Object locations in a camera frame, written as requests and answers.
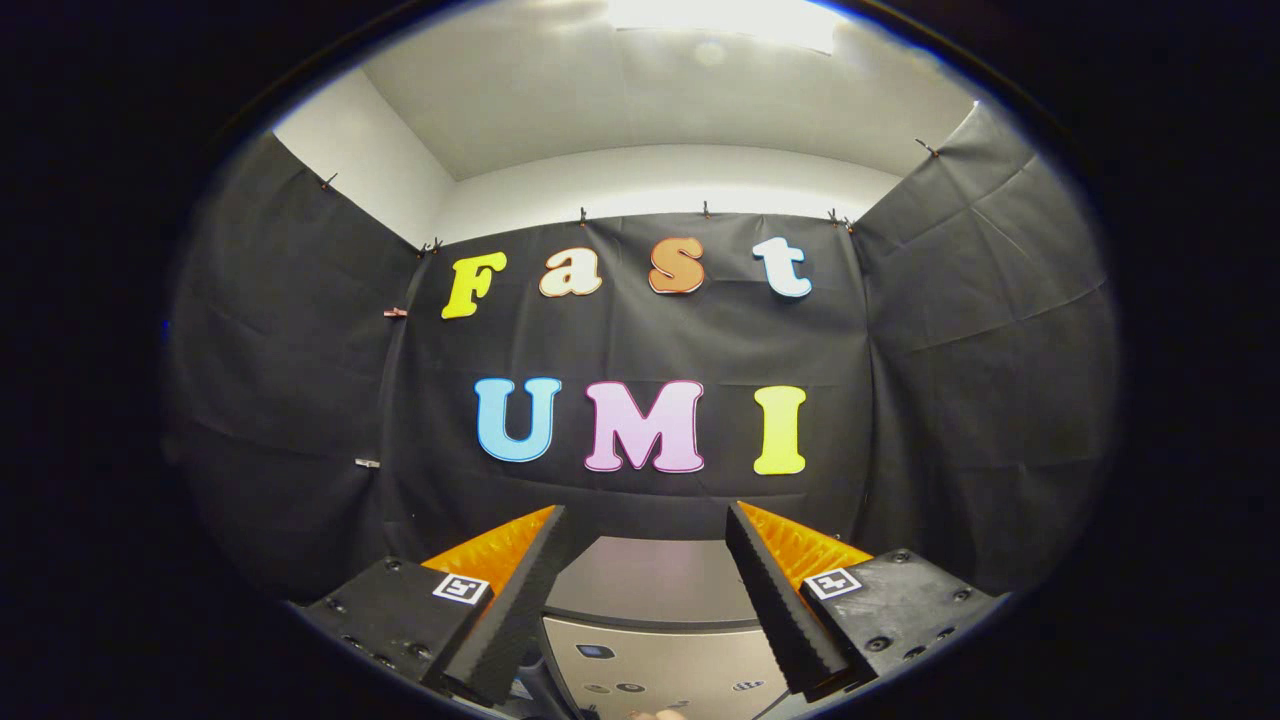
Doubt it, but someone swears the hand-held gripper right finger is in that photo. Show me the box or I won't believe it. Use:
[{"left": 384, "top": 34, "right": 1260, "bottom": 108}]
[{"left": 725, "top": 501, "right": 1006, "bottom": 701}]

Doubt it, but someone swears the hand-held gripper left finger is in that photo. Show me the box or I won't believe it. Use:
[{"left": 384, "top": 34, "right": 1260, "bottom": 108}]
[{"left": 300, "top": 505, "right": 573, "bottom": 709}]

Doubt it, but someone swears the black backdrop cloth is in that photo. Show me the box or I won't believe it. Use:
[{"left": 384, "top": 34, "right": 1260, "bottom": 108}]
[{"left": 165, "top": 100, "right": 1119, "bottom": 601}]

